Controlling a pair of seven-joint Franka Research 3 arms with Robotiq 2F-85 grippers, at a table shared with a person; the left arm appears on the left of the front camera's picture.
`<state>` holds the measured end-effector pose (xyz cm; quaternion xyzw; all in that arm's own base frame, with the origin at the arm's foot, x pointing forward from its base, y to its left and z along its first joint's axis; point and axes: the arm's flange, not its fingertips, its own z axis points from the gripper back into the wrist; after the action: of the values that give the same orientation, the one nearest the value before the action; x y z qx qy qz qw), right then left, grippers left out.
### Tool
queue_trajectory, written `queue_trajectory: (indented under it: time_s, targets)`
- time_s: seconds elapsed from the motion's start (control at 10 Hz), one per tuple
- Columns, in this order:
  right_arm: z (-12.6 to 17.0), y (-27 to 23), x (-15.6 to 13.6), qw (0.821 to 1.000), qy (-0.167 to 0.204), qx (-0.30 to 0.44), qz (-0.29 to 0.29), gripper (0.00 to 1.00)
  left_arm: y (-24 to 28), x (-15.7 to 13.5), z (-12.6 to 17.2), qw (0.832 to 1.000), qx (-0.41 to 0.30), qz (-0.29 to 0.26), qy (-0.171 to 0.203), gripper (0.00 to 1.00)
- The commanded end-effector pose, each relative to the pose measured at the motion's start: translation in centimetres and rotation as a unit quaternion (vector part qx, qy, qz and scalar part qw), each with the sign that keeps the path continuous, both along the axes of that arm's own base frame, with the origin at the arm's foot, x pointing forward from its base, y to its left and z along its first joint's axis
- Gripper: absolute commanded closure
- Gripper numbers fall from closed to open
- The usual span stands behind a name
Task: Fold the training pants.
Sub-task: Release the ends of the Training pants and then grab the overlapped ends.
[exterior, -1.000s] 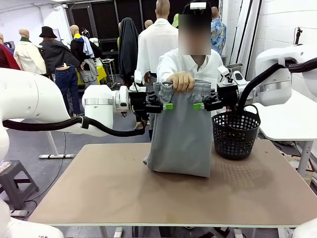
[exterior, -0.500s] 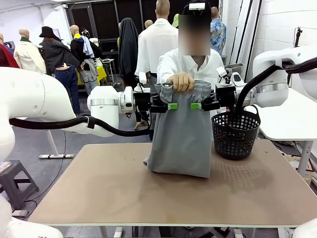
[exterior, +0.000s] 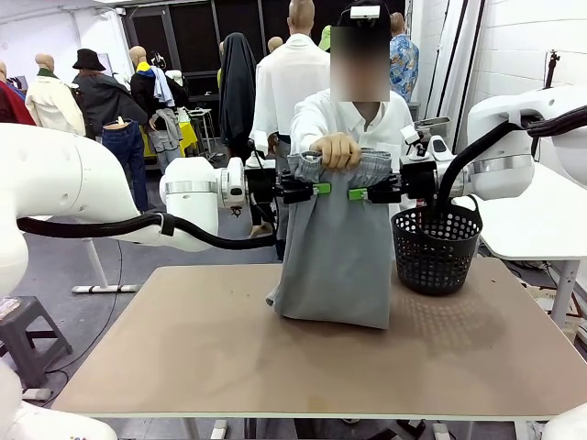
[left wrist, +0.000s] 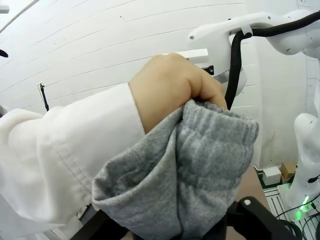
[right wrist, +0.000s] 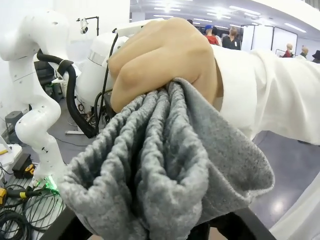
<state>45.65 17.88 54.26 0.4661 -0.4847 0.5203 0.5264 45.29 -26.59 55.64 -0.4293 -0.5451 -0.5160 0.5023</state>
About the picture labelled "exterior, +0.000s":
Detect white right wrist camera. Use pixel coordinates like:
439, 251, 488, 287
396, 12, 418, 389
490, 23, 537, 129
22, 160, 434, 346
400, 123, 436, 160

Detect gray plastic stool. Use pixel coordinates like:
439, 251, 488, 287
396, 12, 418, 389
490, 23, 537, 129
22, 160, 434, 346
0, 295, 73, 391

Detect mannequin in cream jacket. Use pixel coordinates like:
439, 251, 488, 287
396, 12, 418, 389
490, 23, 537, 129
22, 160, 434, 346
25, 53, 87, 138

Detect yellow table cloth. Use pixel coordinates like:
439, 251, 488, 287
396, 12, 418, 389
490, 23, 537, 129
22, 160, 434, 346
141, 119, 199, 160

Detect mannequin in blue floral shirt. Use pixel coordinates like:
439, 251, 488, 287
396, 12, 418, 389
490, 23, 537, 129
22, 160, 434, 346
389, 12, 421, 103

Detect black perforated plastic basket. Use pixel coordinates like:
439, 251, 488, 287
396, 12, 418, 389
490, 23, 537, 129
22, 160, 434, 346
390, 194, 484, 297

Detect person's right hand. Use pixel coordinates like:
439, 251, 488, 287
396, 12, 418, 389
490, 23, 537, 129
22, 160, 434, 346
309, 132, 363, 170

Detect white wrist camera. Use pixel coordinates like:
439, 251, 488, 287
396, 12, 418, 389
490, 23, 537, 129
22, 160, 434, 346
400, 123, 436, 160
245, 153, 277, 170

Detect mannequin in red garment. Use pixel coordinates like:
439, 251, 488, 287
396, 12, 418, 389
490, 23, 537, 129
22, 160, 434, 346
0, 61, 38, 127

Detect mannequin with black hat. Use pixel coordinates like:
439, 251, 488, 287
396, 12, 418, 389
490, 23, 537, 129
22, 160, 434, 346
72, 48, 149, 138

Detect black tripod stand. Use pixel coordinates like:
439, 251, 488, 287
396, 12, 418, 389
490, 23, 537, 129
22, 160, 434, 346
530, 49, 563, 158

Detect mannequin in black cloak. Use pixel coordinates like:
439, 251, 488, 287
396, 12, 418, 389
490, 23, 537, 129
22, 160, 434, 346
217, 31, 258, 161

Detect metal wire stand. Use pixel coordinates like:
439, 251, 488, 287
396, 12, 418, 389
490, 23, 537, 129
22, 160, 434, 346
187, 107, 221, 161

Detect gray training pants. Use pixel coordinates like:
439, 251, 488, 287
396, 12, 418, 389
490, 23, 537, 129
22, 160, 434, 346
265, 147, 394, 331

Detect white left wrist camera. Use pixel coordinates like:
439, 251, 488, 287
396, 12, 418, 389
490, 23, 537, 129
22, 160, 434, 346
245, 153, 277, 170

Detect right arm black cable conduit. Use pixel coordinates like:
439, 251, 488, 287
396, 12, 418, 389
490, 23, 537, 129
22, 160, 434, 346
433, 104, 587, 215

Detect mannequin with yellow blue scarf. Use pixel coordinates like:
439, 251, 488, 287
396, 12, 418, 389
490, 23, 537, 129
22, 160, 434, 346
129, 44, 189, 175

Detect person's right forearm white sleeve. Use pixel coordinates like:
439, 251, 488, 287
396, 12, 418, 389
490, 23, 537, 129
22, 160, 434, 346
291, 89, 343, 155

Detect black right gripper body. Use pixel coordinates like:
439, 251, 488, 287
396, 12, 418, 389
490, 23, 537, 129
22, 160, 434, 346
399, 158, 437, 202

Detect gray metal tool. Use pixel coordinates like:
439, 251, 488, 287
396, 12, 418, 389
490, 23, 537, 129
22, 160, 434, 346
415, 116, 452, 130

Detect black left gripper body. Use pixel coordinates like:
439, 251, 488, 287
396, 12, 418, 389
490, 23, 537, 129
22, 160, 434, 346
244, 165, 288, 208

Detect mannequin in white shirt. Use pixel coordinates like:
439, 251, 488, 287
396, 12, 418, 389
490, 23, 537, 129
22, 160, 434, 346
249, 0, 331, 160

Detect person in white shirt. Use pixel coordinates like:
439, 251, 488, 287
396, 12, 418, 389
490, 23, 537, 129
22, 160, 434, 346
274, 0, 416, 262

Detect white leaning panel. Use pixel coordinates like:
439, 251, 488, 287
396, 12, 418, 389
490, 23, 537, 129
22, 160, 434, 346
426, 0, 482, 152

